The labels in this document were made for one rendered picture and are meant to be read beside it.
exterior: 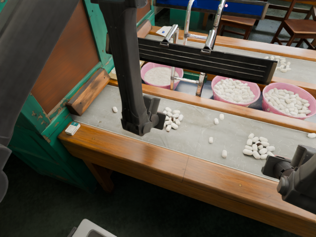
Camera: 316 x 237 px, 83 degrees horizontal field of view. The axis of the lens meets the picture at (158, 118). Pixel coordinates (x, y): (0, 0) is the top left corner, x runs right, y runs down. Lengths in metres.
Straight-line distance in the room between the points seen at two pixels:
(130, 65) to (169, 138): 0.48
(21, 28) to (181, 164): 0.64
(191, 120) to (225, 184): 0.34
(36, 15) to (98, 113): 0.74
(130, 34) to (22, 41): 0.21
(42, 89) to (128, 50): 0.49
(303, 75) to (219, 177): 0.96
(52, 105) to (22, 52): 0.62
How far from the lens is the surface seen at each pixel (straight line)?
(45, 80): 0.83
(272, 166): 0.67
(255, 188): 0.79
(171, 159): 0.75
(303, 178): 0.48
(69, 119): 0.96
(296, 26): 3.03
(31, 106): 0.80
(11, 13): 0.28
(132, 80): 0.45
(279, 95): 1.22
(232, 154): 0.85
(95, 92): 0.98
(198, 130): 0.88
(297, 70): 1.51
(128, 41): 0.41
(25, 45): 0.27
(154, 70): 1.22
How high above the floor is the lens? 1.43
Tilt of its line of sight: 50 degrees down
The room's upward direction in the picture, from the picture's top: straight up
